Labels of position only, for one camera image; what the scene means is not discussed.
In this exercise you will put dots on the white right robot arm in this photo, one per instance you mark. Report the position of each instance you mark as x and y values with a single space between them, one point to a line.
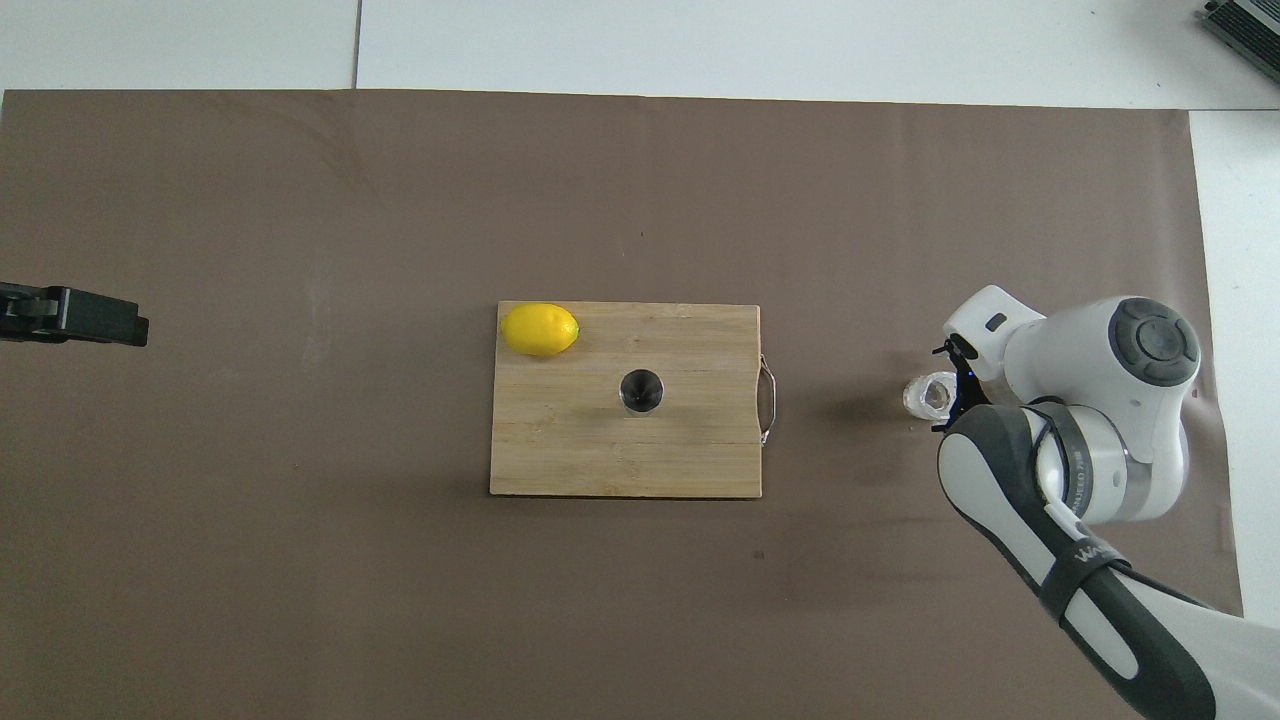
1100 400

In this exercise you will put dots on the grey ribbed device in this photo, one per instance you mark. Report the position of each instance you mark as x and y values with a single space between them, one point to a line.
1250 20

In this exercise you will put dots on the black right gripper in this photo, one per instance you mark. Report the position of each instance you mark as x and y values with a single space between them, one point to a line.
972 395

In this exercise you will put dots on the clear textured glass cup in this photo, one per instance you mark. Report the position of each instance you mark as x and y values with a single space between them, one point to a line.
925 395

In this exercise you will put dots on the steel double jigger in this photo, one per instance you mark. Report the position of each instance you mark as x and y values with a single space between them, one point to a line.
640 392

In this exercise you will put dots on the brown paper table mat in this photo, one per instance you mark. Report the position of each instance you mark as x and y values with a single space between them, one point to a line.
700 200

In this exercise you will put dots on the yellow lemon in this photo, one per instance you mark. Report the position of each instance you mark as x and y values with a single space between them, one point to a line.
540 329

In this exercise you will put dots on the wooden cutting board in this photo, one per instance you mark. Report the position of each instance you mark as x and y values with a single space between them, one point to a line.
560 450

